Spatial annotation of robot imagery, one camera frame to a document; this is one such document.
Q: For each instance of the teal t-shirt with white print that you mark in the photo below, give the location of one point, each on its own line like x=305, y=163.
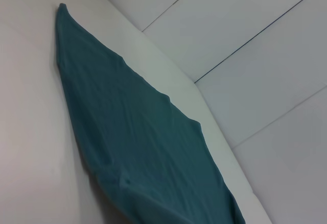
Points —
x=132, y=122

